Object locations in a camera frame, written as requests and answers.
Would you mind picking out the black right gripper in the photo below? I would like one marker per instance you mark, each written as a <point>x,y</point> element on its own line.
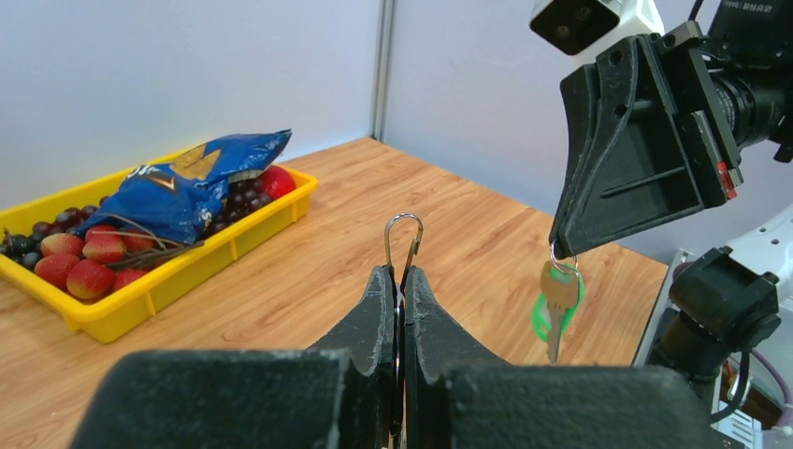
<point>656,132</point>

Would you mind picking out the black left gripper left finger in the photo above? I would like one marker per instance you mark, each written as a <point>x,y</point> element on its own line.
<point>338,393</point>

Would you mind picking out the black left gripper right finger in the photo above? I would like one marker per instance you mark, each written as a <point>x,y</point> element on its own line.
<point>462,395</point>

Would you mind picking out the green tagged key bunch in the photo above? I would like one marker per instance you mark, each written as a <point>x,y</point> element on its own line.
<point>562,287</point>

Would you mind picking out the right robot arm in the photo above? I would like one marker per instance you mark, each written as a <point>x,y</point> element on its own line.
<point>722,306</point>

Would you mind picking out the dark grape bunch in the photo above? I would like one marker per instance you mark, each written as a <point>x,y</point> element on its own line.
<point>245,198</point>

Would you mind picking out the red tomato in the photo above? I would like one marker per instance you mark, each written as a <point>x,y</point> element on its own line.
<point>276,182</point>

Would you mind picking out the blue snack bag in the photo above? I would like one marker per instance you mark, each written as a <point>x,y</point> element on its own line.
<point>177,200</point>

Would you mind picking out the red strawberries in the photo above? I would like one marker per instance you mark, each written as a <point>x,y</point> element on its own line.
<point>90,267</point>

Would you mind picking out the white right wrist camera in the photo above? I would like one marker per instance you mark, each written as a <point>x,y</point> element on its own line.
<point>582,29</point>

